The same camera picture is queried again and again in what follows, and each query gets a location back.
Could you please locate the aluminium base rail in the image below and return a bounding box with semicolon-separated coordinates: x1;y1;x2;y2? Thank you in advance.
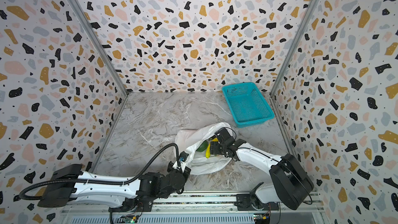
58;191;329;224

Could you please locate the yellow banana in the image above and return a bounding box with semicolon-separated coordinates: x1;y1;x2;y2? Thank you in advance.
205;138;218;158

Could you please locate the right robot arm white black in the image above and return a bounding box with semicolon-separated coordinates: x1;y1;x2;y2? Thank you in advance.
207;128;314;210

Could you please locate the white plastic bag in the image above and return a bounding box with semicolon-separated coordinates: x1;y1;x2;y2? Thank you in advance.
175;122;232;175

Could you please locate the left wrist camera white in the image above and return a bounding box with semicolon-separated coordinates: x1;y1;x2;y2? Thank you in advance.
178;151;189;163

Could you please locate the aluminium corner post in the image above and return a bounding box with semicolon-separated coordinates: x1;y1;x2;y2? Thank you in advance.
270;0;319;98
67;0;128;97

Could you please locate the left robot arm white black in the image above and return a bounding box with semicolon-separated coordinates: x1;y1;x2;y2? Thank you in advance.
38;163;191;212

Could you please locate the green fruit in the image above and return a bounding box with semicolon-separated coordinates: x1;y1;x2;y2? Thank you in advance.
196;141;208;152

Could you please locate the black corrugated cable conduit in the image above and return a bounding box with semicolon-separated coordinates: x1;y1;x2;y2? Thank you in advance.
18;142;181;201

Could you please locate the left aluminium corner post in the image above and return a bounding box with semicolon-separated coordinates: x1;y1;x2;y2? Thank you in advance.
67;0;128;97

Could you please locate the teal plastic mesh basket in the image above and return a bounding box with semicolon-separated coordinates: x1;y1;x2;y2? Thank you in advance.
222;83;275;128

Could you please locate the right aluminium corner post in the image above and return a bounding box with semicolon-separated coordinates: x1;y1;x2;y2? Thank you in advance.
270;0;319;98

